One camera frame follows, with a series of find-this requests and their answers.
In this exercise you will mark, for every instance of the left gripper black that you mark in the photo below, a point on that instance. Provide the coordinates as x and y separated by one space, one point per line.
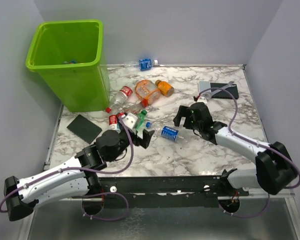
138 141

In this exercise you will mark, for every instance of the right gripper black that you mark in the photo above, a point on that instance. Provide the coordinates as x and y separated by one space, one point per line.
184 111

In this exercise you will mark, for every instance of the pepsi bottle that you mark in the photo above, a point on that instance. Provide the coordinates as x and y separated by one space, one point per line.
166 132

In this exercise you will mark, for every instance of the green plastic bottle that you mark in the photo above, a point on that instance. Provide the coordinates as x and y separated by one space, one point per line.
141 116

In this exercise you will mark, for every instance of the orange juice bottle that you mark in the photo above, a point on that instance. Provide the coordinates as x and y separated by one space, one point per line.
165 88

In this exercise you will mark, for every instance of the crushed orange label bottle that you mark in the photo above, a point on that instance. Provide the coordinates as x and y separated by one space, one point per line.
147 92

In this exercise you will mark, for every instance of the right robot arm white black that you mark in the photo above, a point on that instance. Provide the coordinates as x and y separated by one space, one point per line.
273 169

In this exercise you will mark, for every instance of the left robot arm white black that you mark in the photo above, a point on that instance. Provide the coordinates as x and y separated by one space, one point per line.
75 177

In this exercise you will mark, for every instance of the green plastic bin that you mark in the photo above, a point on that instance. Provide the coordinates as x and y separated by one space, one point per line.
81 87

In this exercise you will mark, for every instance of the silver wrench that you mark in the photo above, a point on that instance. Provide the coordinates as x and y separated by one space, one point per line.
209 95

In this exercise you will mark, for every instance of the small red label bottle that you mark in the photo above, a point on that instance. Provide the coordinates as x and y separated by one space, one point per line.
135 108

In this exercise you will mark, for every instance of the grey rectangular plate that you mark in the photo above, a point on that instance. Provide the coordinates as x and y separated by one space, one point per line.
203 85

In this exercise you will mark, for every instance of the red white label bottle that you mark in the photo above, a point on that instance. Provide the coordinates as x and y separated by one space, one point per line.
113 123

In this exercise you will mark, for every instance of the red label clear bottle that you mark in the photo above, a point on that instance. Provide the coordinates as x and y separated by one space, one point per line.
119 98

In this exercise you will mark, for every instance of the black foam block left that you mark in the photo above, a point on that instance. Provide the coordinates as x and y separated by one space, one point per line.
84 129

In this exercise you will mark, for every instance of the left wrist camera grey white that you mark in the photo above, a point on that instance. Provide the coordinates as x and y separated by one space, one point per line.
130 120

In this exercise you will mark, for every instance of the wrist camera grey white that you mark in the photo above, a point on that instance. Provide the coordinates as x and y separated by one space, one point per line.
200 99
130 120

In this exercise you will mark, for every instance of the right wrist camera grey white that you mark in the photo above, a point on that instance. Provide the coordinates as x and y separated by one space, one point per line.
200 99

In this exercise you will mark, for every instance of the blue label bottle by wall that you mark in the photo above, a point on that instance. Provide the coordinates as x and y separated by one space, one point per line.
141 65

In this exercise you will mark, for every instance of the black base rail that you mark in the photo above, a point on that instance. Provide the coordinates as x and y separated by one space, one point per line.
164 192

